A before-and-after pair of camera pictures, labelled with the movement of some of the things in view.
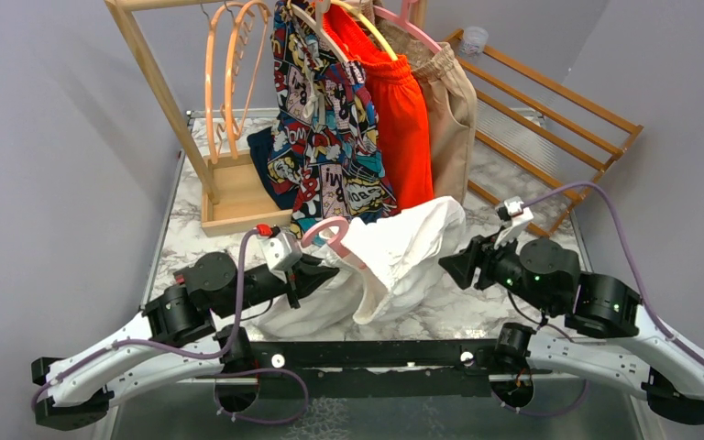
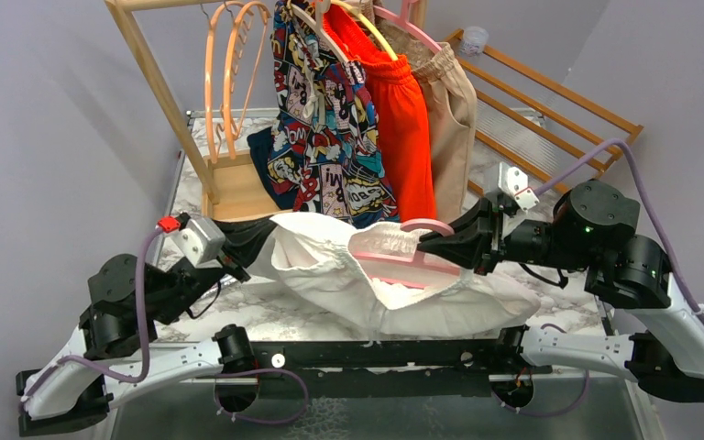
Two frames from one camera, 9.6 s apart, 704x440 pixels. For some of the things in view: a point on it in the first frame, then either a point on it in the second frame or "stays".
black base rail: (375, 368) stays
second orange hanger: (227, 93) stays
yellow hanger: (361, 18) stays
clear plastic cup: (474, 41) stays
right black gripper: (460, 266) to (477, 240)
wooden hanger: (321, 6) stays
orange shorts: (401, 105) stays
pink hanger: (336, 241) to (392, 257)
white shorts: (411, 252) to (311, 259)
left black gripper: (306, 278) to (245, 242)
